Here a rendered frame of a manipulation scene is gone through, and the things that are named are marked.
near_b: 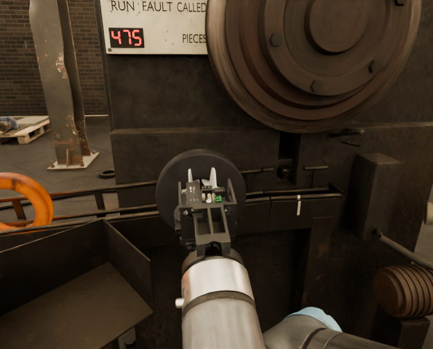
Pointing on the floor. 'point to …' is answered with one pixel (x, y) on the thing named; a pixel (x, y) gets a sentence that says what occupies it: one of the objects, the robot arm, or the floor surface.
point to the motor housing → (407, 304)
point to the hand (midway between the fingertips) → (200, 183)
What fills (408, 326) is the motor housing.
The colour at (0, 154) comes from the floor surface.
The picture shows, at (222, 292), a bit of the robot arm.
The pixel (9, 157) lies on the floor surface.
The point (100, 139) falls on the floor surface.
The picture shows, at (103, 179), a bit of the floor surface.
